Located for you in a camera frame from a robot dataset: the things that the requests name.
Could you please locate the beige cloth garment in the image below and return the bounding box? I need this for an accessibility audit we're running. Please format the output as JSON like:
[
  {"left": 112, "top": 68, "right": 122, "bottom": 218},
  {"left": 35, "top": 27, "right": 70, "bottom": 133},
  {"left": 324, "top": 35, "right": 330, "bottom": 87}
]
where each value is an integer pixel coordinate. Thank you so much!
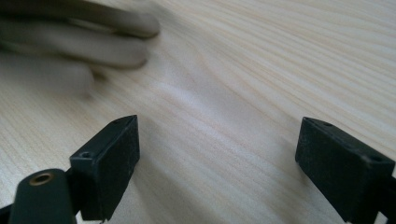
[{"left": 0, "top": 0, "right": 162, "bottom": 98}]

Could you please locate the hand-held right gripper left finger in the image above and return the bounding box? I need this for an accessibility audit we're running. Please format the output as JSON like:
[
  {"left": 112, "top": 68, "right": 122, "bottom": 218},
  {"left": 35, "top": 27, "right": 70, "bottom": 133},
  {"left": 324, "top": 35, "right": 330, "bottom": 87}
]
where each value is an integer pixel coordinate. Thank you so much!
[{"left": 69, "top": 114, "right": 141, "bottom": 222}]

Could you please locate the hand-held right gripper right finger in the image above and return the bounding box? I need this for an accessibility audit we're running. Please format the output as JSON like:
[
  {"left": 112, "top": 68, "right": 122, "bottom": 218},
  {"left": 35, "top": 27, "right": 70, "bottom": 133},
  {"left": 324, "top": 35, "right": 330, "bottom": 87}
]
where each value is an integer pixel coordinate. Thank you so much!
[{"left": 294, "top": 116, "right": 396, "bottom": 224}]

